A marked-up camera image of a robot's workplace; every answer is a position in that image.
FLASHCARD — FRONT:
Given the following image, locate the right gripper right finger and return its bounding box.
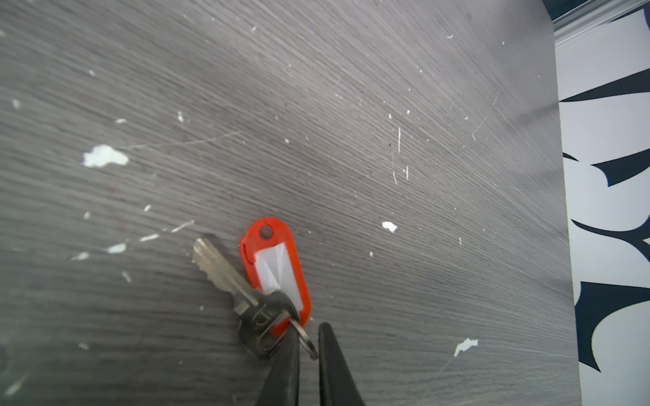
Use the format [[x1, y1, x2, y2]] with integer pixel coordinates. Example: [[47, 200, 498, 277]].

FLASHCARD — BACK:
[[318, 322, 365, 406]]

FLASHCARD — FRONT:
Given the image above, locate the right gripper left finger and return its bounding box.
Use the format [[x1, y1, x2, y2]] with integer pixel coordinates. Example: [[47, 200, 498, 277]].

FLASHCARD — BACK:
[[255, 332, 301, 406]]

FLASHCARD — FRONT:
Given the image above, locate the silver key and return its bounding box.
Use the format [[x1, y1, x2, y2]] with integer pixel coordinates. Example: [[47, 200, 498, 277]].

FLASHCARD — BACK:
[[192, 235, 298, 360]]

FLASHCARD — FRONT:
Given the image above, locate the red key tag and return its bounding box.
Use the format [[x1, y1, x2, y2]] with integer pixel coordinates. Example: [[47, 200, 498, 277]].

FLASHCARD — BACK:
[[239, 217, 311, 325]]

